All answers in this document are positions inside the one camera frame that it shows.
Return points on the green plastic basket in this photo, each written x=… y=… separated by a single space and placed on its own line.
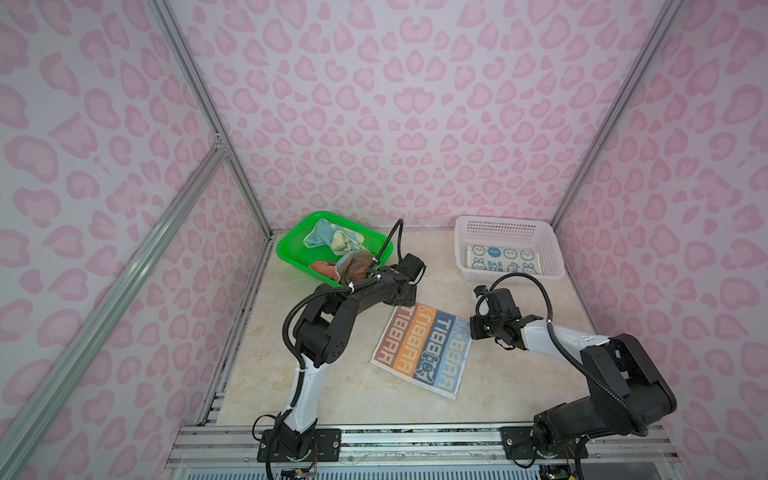
x=293 y=250

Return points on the diagonal aluminium frame bar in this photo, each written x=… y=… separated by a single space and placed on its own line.
x=38 y=414

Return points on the left corner frame post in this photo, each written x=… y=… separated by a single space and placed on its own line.
x=181 y=51

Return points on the right corner frame post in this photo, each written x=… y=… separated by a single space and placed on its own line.
x=664 y=25

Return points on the corner frame post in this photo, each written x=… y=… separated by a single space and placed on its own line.
x=181 y=51
x=664 y=25

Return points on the red brown towel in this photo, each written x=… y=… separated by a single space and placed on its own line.
x=352 y=267

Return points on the orange blue patterned towel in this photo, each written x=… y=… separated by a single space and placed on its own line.
x=425 y=346

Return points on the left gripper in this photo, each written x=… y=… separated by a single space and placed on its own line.
x=414 y=299

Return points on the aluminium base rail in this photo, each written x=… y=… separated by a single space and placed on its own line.
x=416 y=451

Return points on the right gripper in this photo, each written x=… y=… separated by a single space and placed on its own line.
x=473 y=331

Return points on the blue bunny towel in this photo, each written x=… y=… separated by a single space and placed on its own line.
x=498 y=259

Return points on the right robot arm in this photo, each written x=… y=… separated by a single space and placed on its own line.
x=626 y=391

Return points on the white plastic basket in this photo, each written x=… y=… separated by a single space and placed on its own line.
x=536 y=236

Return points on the light green towel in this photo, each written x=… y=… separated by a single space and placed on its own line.
x=338 y=239

